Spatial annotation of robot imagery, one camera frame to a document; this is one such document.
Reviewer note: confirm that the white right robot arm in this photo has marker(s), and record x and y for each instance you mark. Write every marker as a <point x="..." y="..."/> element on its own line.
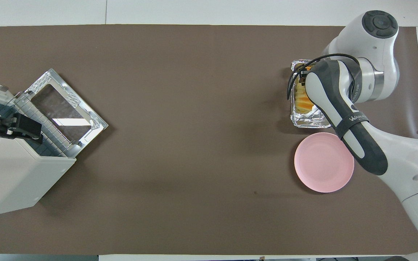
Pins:
<point x="405" y="170"/>

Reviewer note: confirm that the brown table mat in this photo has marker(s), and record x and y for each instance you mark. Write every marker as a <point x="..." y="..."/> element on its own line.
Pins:
<point x="194" y="108"/>

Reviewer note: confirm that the pink round plate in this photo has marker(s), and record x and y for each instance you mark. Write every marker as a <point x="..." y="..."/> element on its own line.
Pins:
<point x="321" y="163"/>

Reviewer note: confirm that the yellow sliced bread loaf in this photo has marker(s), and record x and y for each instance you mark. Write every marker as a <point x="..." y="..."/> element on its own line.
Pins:
<point x="303" y="103"/>

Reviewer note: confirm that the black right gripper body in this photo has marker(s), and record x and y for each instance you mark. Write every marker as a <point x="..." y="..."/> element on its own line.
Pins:
<point x="306" y="75"/>

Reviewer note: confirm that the cream toaster oven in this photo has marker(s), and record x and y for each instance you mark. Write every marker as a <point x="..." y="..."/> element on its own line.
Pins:
<point x="9" y="181"/>

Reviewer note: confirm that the aluminium foil tray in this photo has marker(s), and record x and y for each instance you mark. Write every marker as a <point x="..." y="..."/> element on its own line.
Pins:
<point x="310" y="121"/>

